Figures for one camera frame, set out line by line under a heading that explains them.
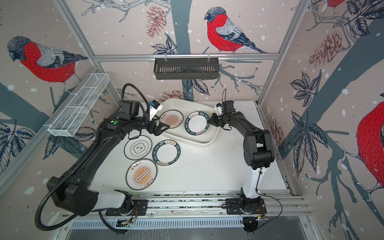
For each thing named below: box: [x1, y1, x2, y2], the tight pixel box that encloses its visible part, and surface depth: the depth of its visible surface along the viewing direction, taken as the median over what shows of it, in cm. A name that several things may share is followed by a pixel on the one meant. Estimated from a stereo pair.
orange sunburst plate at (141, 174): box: [125, 158, 158, 191], surface depth 86 cm
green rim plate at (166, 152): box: [152, 139, 181, 167], surface depth 95 cm
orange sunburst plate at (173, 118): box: [159, 109, 184, 128], surface depth 113 cm
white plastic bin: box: [159, 98, 220, 147], surface depth 99 cm
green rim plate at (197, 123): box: [184, 111, 211, 136], surface depth 100 cm
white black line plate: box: [124, 135, 153, 161], surface depth 97 cm
